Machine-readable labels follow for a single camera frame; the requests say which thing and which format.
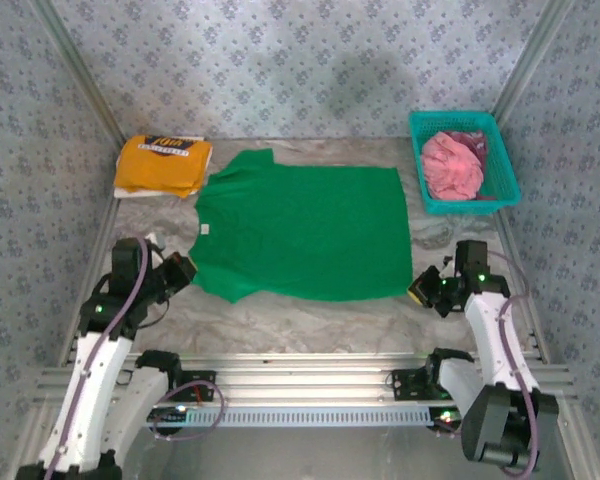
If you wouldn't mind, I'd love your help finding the green t-shirt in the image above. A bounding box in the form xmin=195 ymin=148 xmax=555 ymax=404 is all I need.
xmin=188 ymin=148 xmax=414 ymax=305

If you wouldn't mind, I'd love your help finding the folded yellow shirt stack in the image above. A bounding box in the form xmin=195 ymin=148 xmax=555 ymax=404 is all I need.
xmin=113 ymin=134 xmax=214 ymax=200

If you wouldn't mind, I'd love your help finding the teal plastic basket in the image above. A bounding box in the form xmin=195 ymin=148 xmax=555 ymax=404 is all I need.
xmin=408 ymin=110 xmax=523 ymax=216

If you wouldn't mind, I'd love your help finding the pink t-shirt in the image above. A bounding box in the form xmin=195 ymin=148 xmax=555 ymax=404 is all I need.
xmin=419 ymin=132 xmax=486 ymax=202

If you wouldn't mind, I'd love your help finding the pink crumpled garment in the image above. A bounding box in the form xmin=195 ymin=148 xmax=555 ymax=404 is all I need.
xmin=454 ymin=129 xmax=499 ymax=202

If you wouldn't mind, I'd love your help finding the grey metal shelf panel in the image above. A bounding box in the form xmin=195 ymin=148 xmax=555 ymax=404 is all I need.
xmin=109 ymin=425 xmax=576 ymax=480

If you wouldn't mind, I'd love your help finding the aluminium table side rail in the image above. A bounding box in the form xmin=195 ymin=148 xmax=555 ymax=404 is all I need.
xmin=494 ymin=207 xmax=551 ymax=364
xmin=57 ymin=149 xmax=125 ymax=366

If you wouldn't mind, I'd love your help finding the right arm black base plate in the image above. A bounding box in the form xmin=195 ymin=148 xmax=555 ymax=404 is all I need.
xmin=390 ymin=368 xmax=484 ymax=401

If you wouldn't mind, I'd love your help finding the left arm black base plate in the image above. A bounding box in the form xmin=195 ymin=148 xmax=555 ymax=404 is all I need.
xmin=125 ymin=369 xmax=217 ymax=403

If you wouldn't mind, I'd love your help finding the aluminium mounting rail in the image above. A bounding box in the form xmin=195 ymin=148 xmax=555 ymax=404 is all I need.
xmin=32 ymin=352 xmax=579 ymax=406

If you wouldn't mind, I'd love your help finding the aluminium frame leg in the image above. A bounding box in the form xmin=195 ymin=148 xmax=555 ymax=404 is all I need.
xmin=554 ymin=399 xmax=600 ymax=480
xmin=9 ymin=402 xmax=57 ymax=480

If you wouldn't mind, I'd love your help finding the grey slotted cable duct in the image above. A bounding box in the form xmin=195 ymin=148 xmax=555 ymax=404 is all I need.
xmin=144 ymin=404 xmax=434 ymax=429

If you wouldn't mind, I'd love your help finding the aluminium corner post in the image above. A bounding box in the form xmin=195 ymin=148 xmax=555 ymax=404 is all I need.
xmin=32 ymin=0 xmax=127 ymax=151
xmin=492 ymin=0 xmax=577 ymax=126

